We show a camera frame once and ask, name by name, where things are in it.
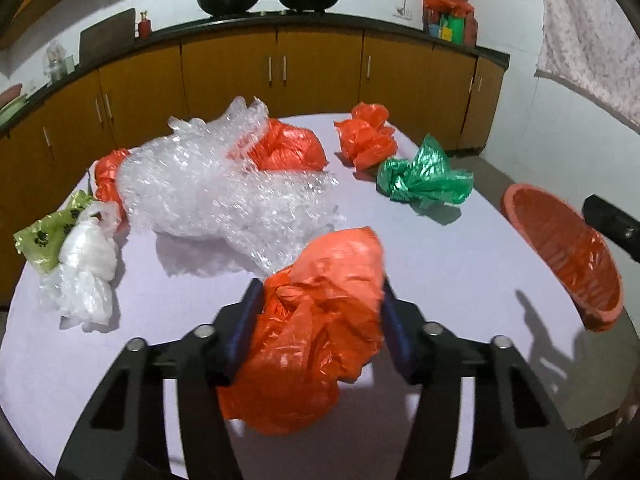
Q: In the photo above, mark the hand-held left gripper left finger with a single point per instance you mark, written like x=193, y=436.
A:
x=245, y=320

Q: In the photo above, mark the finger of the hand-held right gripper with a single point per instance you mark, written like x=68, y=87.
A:
x=612, y=225

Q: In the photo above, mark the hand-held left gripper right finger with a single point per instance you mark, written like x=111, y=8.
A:
x=395, y=325

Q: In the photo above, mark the red plastic basin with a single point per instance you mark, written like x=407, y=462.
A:
x=565, y=250

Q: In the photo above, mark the large orange plastic bag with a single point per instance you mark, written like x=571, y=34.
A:
x=320, y=320

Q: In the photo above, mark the clear bubble wrap sheet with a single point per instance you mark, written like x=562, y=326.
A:
x=200, y=195

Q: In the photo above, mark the ruffled orange plastic bag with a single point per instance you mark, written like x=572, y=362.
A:
x=365, y=140

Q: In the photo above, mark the green paw-print plastic bag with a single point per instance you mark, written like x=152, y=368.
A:
x=40, y=235

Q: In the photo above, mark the pale tablecloth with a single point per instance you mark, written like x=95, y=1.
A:
x=450, y=260

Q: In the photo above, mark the dark green plastic bag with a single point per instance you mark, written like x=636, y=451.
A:
x=420, y=180

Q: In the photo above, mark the white plastic bag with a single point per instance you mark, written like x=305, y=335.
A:
x=85, y=270

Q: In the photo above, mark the smooth orange plastic bag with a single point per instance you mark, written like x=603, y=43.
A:
x=290, y=150

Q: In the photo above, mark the pink floral hanging cloth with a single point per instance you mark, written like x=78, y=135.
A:
x=590, y=35

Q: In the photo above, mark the wooden stool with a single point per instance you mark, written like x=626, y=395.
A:
x=617, y=420

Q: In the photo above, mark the small knotted orange plastic bag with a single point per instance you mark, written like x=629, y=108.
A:
x=107, y=175

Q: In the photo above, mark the wooden base cabinets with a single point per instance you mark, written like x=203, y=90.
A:
x=230, y=75

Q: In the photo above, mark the green carton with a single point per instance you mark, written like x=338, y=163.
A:
x=456, y=29

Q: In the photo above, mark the blue yellow box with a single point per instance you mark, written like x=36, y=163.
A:
x=445, y=32

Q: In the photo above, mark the thin orange bag over boxes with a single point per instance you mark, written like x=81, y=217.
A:
x=445, y=2

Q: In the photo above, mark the small red bottle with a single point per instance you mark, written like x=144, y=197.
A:
x=144, y=27

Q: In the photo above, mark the black kitchen countertop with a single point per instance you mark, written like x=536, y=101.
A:
x=320, y=19

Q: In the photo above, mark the brown cutting board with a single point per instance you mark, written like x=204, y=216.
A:
x=107, y=37

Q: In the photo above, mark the green bowl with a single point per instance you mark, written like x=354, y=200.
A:
x=11, y=110

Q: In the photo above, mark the glass jar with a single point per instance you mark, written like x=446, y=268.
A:
x=57, y=65

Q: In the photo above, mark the pink bowl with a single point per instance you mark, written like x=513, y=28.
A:
x=10, y=92

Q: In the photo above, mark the white wall socket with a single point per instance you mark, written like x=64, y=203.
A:
x=405, y=12

